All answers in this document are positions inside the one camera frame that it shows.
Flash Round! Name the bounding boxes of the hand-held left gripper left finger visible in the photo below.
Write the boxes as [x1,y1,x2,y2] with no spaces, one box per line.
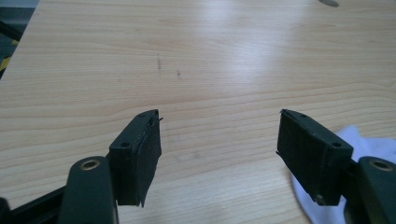
[108,108,163,208]

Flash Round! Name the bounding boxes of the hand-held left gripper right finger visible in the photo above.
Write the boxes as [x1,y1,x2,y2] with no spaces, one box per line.
[276,108,355,207]

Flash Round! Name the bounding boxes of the white cloth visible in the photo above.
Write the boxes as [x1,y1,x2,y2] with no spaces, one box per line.
[290,124,396,224]

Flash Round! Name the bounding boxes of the black metal stand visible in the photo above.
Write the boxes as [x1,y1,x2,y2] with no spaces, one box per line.
[0,19,24,43]

